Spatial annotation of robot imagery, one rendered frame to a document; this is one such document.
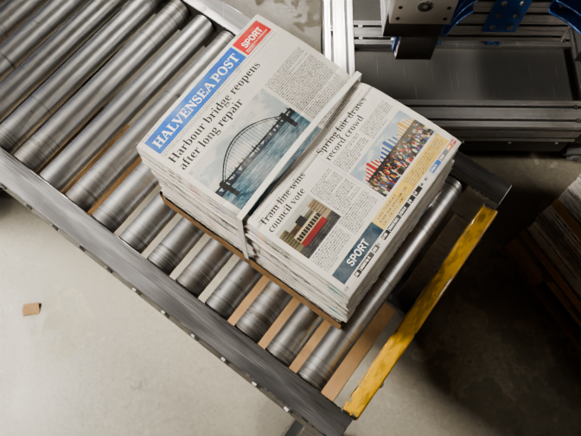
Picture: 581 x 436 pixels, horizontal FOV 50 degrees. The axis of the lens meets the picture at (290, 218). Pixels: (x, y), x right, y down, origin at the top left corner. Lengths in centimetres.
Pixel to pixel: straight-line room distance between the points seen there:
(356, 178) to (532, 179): 133
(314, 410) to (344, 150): 41
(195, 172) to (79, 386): 114
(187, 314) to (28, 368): 98
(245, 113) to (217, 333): 36
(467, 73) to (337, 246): 126
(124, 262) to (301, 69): 44
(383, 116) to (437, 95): 104
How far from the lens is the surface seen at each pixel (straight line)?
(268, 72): 96
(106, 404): 190
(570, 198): 164
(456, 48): 207
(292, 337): 104
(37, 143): 124
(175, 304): 107
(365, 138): 91
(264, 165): 89
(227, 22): 131
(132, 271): 110
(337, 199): 87
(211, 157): 89
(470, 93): 199
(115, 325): 192
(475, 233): 112
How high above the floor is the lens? 183
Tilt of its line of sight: 69 degrees down
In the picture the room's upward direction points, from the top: 2 degrees clockwise
